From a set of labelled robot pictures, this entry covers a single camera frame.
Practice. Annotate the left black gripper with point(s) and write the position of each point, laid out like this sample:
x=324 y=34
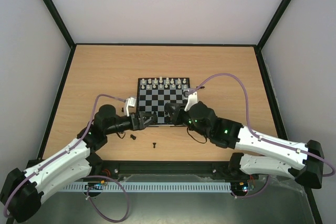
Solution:
x=141 y=125

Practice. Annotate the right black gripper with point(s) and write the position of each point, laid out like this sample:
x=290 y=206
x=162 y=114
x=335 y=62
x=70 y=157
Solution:
x=179 y=114

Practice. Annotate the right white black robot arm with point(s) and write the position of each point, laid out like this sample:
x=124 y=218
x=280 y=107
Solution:
x=301 y=162

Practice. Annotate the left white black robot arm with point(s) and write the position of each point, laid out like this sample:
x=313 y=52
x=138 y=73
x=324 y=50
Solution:
x=24 y=191

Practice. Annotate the left circuit board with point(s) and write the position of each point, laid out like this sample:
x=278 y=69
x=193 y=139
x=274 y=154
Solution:
x=101 y=185

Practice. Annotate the circuit board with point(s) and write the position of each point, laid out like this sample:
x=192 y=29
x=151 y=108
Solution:
x=101 y=185
x=242 y=187

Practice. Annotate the right circuit board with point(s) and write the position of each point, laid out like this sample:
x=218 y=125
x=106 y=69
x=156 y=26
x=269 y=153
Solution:
x=242 y=187

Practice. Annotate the black and silver chessboard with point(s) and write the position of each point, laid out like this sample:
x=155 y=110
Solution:
x=154 y=100

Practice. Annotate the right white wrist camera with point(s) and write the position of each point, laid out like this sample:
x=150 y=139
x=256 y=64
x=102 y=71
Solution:
x=192 y=98

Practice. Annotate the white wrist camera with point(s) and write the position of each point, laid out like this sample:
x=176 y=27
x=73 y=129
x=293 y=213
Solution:
x=192 y=98
x=130 y=102

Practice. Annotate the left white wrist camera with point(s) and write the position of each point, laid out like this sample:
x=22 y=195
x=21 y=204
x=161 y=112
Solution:
x=130 y=102

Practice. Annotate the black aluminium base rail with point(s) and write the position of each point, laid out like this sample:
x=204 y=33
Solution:
x=168 y=167

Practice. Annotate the light blue slotted cable duct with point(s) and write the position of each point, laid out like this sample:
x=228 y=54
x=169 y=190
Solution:
x=155 y=187

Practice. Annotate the left black frame post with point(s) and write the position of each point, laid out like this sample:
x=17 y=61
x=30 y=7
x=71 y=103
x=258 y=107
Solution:
x=59 y=22

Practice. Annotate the black frame post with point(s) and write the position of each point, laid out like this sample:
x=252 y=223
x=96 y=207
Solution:
x=59 y=22
x=273 y=23

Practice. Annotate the right black frame post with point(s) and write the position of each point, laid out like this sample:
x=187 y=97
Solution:
x=273 y=23

